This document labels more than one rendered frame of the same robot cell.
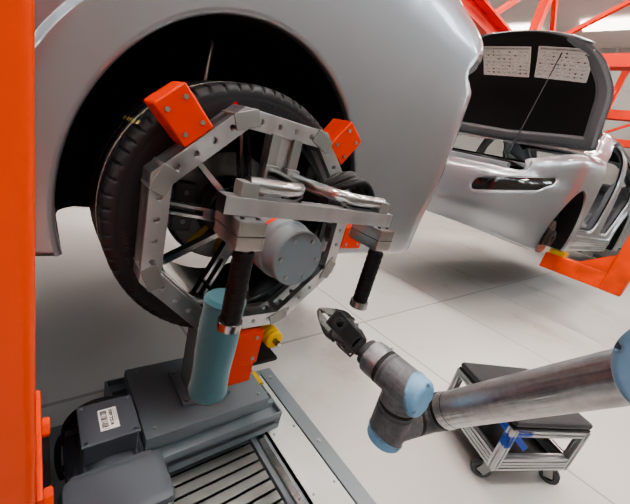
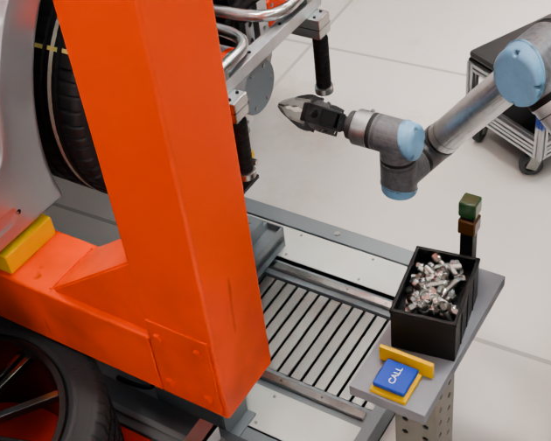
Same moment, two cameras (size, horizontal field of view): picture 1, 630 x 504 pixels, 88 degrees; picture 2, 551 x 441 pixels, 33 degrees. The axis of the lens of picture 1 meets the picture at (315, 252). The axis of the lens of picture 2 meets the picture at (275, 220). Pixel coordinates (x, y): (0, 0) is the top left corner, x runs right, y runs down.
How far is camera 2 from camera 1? 1.44 m
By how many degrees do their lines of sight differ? 26
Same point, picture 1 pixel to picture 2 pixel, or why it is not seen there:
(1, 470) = (251, 269)
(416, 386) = (406, 135)
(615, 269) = not seen: outside the picture
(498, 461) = (542, 148)
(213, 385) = not seen: hidden behind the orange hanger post
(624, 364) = (498, 80)
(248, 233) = (239, 108)
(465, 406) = (453, 128)
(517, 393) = (481, 101)
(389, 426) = (399, 178)
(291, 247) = (251, 83)
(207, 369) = not seen: hidden behind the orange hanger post
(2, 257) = (240, 195)
